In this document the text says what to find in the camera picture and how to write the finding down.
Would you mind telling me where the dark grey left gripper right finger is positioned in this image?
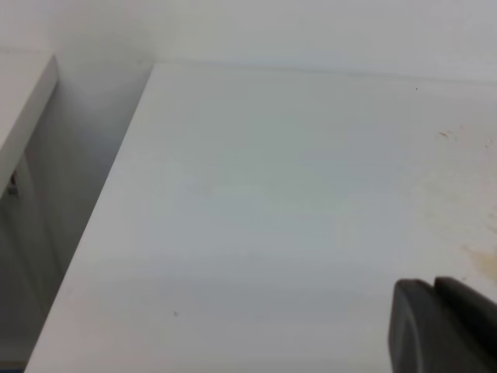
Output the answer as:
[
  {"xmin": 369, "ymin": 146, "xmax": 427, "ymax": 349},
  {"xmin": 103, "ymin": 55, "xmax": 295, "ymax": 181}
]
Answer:
[{"xmin": 434, "ymin": 277, "xmax": 496, "ymax": 372}]

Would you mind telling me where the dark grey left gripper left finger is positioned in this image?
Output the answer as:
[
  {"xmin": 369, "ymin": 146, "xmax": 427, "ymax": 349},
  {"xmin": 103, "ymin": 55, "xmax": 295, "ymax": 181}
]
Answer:
[{"xmin": 388, "ymin": 280, "xmax": 466, "ymax": 372}]

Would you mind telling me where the white side table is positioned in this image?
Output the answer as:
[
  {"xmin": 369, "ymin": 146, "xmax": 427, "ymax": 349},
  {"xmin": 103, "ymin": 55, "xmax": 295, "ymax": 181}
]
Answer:
[{"xmin": 1, "ymin": 49, "xmax": 58, "ymax": 190}]

